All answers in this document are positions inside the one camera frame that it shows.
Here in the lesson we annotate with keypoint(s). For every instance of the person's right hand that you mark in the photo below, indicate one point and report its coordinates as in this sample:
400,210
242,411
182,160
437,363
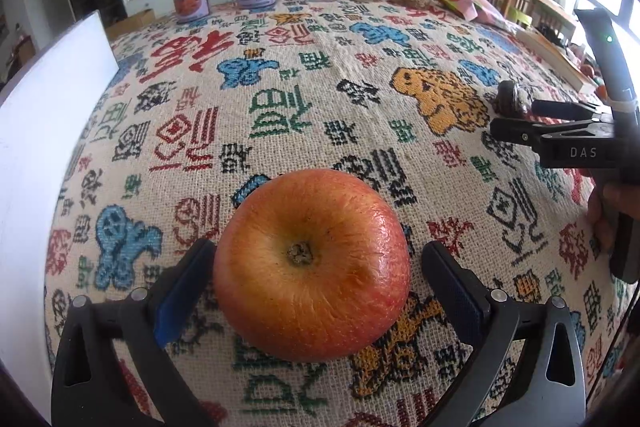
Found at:
605,212

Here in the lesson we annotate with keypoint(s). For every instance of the white board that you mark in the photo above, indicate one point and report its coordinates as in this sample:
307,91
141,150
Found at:
50,147

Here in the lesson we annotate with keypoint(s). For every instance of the cardboard box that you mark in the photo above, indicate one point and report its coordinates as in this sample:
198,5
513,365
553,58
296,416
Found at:
132,22

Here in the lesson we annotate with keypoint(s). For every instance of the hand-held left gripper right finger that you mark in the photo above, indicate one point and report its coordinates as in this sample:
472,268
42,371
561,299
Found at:
452,297

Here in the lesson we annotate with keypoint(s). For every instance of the printed woven tablecloth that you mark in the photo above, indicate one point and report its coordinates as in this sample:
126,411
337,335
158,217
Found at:
320,107

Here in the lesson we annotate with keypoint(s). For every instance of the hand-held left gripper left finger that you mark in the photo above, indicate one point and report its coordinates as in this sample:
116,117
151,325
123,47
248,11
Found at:
180,302

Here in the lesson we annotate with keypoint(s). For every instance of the red apple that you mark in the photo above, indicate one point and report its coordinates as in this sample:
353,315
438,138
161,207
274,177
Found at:
310,262

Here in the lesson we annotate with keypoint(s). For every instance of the dark purple passion fruit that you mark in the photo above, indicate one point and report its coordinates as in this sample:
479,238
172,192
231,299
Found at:
512,98

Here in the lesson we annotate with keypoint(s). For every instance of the pink fruit-print snack bag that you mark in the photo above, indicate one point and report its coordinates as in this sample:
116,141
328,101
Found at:
470,2

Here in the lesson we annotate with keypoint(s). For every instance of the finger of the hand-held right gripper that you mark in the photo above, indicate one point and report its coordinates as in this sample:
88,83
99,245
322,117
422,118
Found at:
520,129
565,108

